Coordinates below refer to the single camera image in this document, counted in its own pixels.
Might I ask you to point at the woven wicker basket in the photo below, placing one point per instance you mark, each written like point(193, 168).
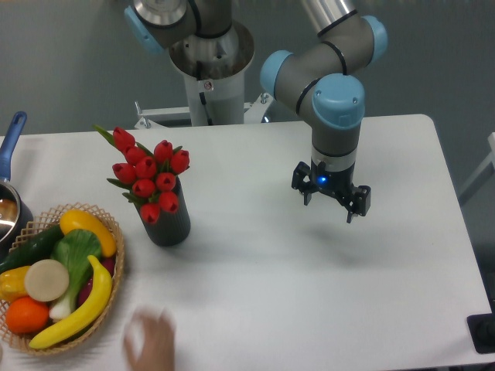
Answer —
point(42, 222)

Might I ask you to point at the green cucumber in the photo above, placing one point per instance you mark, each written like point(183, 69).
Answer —
point(36, 248)

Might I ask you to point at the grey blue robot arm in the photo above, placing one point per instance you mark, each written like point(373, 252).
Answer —
point(318, 85)

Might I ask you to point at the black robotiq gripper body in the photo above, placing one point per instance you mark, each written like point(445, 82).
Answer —
point(333, 177)

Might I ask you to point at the yellow bell pepper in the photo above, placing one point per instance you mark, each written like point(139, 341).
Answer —
point(12, 284)

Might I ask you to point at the black device at table edge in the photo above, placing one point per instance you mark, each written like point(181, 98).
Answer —
point(481, 329)

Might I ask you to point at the green bok choy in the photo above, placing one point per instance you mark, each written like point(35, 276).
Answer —
point(72, 252)

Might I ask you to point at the dark grey ribbed vase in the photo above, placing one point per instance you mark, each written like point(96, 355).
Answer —
point(169, 229)

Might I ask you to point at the beige round disc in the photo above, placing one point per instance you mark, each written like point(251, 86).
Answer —
point(46, 280)

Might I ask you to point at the purple eggplant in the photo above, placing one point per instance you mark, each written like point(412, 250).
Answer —
point(109, 264)

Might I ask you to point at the yellow banana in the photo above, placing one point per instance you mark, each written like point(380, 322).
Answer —
point(84, 315)

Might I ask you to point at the blue handled saucepan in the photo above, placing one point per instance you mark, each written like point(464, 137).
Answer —
point(15, 214)

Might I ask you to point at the white metal frame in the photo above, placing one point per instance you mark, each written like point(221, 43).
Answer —
point(254, 112)

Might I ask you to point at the blurred human hand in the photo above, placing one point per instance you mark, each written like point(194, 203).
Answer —
point(158, 347)

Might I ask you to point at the orange fruit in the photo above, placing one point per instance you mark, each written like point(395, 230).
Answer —
point(26, 315)

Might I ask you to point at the red tulip bouquet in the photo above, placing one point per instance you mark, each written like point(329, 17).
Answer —
point(149, 178)

